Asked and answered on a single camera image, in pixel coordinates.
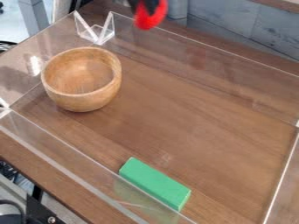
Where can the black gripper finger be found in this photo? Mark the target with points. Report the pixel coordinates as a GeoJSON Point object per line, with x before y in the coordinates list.
{"type": "Point", "coordinates": [151, 4]}
{"type": "Point", "coordinates": [132, 4]}

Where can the red fruit with green leaf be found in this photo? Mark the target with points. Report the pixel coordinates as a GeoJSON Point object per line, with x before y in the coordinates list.
{"type": "Point", "coordinates": [146, 21]}

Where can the wooden bowl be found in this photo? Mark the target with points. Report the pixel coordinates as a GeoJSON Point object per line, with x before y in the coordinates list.
{"type": "Point", "coordinates": [82, 78]}

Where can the green rectangular block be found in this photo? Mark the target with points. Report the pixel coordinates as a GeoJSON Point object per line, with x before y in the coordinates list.
{"type": "Point", "coordinates": [166, 189]}

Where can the black clamp under table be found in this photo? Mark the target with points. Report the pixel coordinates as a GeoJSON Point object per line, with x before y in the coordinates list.
{"type": "Point", "coordinates": [39, 214]}

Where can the clear acrylic corner bracket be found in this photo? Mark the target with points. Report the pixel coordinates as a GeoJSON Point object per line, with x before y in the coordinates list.
{"type": "Point", "coordinates": [95, 33]}

